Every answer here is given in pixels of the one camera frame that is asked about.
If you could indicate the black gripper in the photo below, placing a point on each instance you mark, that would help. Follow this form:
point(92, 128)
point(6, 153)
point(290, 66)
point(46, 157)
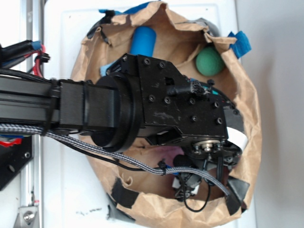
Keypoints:
point(184, 112)

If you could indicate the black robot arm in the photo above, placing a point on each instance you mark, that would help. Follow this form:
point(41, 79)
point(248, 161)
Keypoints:
point(139, 97)

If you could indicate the green ball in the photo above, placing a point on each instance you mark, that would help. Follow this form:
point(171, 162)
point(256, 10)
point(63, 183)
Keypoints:
point(209, 61)

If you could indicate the blue plastic bottle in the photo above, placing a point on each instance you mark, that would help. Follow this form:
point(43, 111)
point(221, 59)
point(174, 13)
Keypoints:
point(143, 42)

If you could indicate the brown paper bag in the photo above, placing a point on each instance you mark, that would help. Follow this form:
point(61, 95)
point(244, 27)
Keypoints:
point(148, 198)

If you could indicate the blue sponge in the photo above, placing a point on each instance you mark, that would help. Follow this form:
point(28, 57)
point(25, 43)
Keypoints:
point(104, 68)

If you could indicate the blue tape piece right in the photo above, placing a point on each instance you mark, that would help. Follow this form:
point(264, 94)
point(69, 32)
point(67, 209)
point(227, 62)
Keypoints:
point(241, 46)

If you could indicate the white plastic tray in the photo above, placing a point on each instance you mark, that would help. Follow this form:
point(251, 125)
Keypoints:
point(73, 197)

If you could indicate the aluminium rail frame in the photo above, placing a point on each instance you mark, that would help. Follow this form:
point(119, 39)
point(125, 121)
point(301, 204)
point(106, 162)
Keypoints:
point(31, 27)

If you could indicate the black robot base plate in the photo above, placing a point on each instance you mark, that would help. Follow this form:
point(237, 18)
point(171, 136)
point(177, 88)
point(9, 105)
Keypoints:
point(14, 155)

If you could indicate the metal corner bracket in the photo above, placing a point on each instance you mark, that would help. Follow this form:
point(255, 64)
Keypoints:
point(27, 217)

